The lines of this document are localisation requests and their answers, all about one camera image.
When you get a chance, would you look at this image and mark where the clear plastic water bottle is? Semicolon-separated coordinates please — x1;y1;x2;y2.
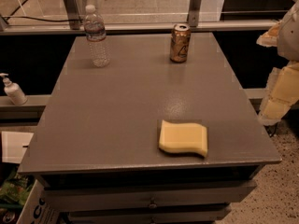
83;5;110;67

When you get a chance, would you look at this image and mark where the soda can in box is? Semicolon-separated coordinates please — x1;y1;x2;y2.
1;211;17;224

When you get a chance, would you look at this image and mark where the drawer with knob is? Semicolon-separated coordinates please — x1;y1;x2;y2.
42;180;257;212
68;204;231;224

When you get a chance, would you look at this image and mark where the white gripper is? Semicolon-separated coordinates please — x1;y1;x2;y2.
256;1;299;126

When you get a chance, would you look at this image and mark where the lower drawer with knob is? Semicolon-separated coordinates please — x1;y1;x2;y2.
68;204;231;224

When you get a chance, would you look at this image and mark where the metal rail frame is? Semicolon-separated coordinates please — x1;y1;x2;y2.
0;0;299;35

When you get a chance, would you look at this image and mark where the green snack bag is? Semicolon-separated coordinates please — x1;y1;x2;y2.
0;169;35;206

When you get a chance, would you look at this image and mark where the yellow sponge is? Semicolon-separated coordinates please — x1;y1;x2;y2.
159;120;208;157

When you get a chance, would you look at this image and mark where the white pump dispenser bottle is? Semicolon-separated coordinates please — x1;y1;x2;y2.
0;73;27;105

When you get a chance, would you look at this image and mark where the black cable behind table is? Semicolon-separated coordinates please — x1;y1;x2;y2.
0;14;85;24

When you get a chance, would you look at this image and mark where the upper drawer with knob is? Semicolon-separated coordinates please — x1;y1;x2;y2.
42;180;257;212

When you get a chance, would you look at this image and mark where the orange soda can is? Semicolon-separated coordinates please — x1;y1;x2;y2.
170;23;191;63

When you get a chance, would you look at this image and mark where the grey drawer cabinet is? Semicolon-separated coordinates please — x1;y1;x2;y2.
17;32;283;224

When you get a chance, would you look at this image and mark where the black cable on floor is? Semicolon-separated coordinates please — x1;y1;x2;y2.
268;121;279;138

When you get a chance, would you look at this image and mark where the white cardboard box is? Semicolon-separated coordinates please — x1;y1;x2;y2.
17;181;59;224

